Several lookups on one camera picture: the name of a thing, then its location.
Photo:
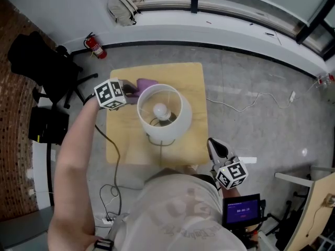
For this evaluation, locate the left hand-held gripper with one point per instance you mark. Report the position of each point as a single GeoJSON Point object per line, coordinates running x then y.
{"type": "Point", "coordinates": [108, 94]}

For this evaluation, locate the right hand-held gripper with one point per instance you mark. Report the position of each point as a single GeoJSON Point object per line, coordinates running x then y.
{"type": "Point", "coordinates": [231, 175]}

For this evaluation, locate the purple cleaning cloth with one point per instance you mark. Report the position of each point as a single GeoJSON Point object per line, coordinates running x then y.
{"type": "Point", "coordinates": [145, 84]}

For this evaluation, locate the white table lamp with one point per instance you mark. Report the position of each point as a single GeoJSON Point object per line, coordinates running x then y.
{"type": "Point", "coordinates": [178, 124]}

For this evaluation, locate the person's left forearm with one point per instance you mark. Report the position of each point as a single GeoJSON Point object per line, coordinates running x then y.
{"type": "Point", "coordinates": [73, 153]}

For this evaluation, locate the person's right forearm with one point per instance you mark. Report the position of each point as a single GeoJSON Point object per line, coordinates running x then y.
{"type": "Point", "coordinates": [230, 193]}

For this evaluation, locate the wooden desk with white legs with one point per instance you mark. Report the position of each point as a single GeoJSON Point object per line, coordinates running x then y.
{"type": "Point", "coordinates": [316, 213]}

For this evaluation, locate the white paper sheet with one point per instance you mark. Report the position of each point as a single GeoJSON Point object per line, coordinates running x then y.
{"type": "Point", "coordinates": [248, 160]}

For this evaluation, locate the person's beige shoe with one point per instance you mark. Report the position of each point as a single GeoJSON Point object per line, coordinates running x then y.
{"type": "Point", "coordinates": [190, 169]}

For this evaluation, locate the red fire extinguisher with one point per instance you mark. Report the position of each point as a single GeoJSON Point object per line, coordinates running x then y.
{"type": "Point", "coordinates": [97, 48]}

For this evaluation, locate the small wooden table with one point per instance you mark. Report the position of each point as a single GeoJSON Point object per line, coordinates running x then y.
{"type": "Point", "coordinates": [183, 80]}

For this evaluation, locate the black chest-mounted monitor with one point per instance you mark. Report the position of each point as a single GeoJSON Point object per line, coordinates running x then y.
{"type": "Point", "coordinates": [242, 210]}

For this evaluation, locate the beige backpack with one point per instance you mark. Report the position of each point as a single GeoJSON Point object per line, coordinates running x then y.
{"type": "Point", "coordinates": [123, 9]}

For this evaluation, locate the person's white shirt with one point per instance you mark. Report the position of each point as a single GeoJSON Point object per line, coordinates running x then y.
{"type": "Point", "coordinates": [170, 218]}

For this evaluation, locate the black equipment case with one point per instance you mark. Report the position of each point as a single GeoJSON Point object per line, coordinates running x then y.
{"type": "Point", "coordinates": [48, 127]}

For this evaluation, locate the black office chair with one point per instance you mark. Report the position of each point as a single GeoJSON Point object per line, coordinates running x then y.
{"type": "Point", "coordinates": [39, 61]}

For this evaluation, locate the black swivel chair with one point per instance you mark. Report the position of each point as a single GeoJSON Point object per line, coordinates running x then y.
{"type": "Point", "coordinates": [290, 218]}

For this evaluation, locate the small shiny metal object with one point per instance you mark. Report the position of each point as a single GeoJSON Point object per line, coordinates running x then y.
{"type": "Point", "coordinates": [330, 200]}

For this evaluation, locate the clear red-capped plastic bottle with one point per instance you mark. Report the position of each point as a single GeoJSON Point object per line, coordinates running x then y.
{"type": "Point", "coordinates": [325, 80]}

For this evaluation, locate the white floor power strip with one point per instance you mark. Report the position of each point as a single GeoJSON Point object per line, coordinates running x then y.
{"type": "Point", "coordinates": [107, 219]}

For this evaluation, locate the grey low cabinet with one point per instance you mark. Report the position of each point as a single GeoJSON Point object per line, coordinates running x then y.
{"type": "Point", "coordinates": [21, 229]}

